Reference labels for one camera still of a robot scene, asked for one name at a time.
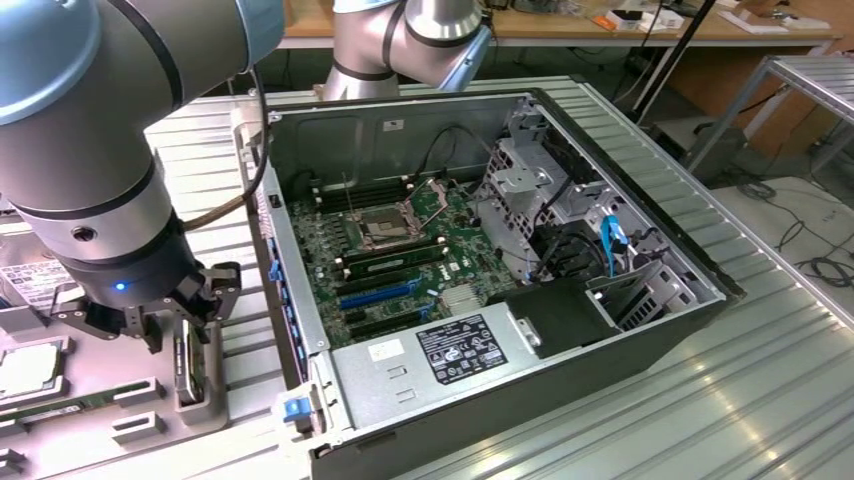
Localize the metal socket cover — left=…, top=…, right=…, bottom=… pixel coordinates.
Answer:
left=398, top=177, right=457, bottom=237

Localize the graphics card with black fan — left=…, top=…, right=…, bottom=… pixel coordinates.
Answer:
left=174, top=319, right=211, bottom=404

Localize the CPU socket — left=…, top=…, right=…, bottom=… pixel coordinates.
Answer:
left=351, top=204, right=426, bottom=251

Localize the black slanted pole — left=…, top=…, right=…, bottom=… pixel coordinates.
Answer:
left=630, top=0, right=720, bottom=114

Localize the long black expansion slot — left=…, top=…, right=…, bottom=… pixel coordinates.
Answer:
left=333, top=277, right=420, bottom=301

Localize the metal slat side table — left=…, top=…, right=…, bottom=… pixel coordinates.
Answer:
left=686, top=53, right=854, bottom=174

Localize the green motherboard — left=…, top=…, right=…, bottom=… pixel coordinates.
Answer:
left=286, top=174, right=529, bottom=351

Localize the green installed RAM stick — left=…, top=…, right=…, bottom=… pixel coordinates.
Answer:
left=343, top=243, right=448, bottom=279

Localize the blue expansion slot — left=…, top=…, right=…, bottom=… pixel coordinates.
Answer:
left=339, top=287, right=429, bottom=311

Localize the black power wire bundle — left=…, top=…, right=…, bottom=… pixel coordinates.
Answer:
left=533, top=224, right=604, bottom=282

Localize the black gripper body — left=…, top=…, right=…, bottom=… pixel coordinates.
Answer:
left=63, top=219, right=206, bottom=342

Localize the silver CPU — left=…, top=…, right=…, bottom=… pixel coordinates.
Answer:
left=0, top=343, right=66, bottom=397

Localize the white flat box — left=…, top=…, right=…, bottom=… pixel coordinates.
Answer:
left=717, top=7, right=793, bottom=35

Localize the thin metal locking lever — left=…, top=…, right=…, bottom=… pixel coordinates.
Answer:
left=341, top=171, right=359, bottom=226

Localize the silver disk bay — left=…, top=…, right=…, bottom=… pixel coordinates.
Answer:
left=585, top=258, right=710, bottom=332

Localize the black floor cable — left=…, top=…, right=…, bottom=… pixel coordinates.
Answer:
left=740, top=179, right=854, bottom=289

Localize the silver power supply with label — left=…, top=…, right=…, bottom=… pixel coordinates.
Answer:
left=330, top=299, right=544, bottom=434

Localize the silver chipset heat sink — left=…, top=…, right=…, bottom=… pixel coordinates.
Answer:
left=440, top=285, right=484, bottom=314

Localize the black box on floor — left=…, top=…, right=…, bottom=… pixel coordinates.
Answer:
left=650, top=118, right=750, bottom=187

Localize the large cardboard box under desk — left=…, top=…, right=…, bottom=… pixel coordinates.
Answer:
left=670, top=47, right=826, bottom=166

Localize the wooden desk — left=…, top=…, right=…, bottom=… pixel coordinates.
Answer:
left=277, top=0, right=844, bottom=56

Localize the silver perforated drive cage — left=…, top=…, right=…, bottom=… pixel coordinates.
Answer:
left=477, top=137, right=577, bottom=282

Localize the black RAM slot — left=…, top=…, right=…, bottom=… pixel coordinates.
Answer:
left=319, top=188, right=412, bottom=207
left=322, top=194, right=413, bottom=213
left=314, top=176, right=406, bottom=195
left=317, top=182, right=409, bottom=201

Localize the black and white box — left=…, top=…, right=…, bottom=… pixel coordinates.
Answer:
left=610, top=7, right=686, bottom=31

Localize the black cable with silver connector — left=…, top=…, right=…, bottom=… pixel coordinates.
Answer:
left=178, top=64, right=273, bottom=232

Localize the short black expansion slot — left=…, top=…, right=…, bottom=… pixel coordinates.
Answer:
left=353, top=319, right=430, bottom=342
left=346, top=309, right=403, bottom=327

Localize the grey parts rack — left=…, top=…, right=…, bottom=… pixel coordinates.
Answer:
left=0, top=269, right=233, bottom=480

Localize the hard disk with blue carrier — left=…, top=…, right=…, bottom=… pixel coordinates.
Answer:
left=0, top=249, right=89, bottom=312

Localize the blue disk wire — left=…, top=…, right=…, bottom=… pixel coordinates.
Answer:
left=600, top=214, right=633, bottom=279

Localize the blue case corner latch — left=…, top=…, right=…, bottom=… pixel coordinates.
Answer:
left=279, top=397, right=315, bottom=426

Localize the black plastic shroud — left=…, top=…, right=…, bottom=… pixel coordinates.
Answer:
left=490, top=277, right=630, bottom=361

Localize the open black PC case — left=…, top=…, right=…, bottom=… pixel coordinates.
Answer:
left=230, top=87, right=749, bottom=480

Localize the black looped wire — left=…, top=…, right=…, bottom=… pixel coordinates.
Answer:
left=424, top=124, right=497, bottom=177

